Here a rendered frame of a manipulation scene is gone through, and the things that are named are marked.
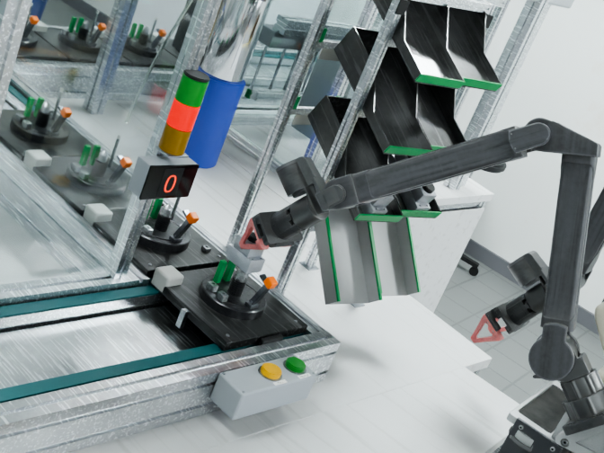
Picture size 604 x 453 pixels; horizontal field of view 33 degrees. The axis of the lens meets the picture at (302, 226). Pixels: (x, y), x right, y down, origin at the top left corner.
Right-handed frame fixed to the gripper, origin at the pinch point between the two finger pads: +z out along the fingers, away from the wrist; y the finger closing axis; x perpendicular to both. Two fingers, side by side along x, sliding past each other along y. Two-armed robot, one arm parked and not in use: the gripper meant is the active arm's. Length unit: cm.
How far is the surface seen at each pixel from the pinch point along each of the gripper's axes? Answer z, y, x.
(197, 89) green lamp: -18.1, 19.9, -24.4
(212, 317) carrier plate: 8.0, 8.9, 11.9
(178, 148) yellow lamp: -8.5, 19.6, -17.2
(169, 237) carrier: 21.0, 1.1, -9.8
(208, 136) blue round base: 54, -57, -50
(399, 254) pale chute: 0.9, -48.5, 6.6
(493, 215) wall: 136, -337, -42
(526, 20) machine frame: 0, -164, -67
